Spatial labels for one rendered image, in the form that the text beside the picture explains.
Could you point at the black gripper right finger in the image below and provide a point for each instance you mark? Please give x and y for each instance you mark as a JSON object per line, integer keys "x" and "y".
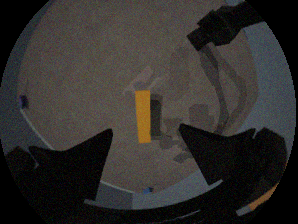
{"x": 213, "y": 153}

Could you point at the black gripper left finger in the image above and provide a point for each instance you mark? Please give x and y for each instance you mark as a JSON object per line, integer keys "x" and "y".
{"x": 80, "y": 166}

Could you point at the orange bar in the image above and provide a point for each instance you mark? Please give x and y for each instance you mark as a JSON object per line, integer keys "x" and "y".
{"x": 143, "y": 116}

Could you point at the purple rectangular block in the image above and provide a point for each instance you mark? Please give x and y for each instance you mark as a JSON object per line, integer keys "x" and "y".
{"x": 23, "y": 102}

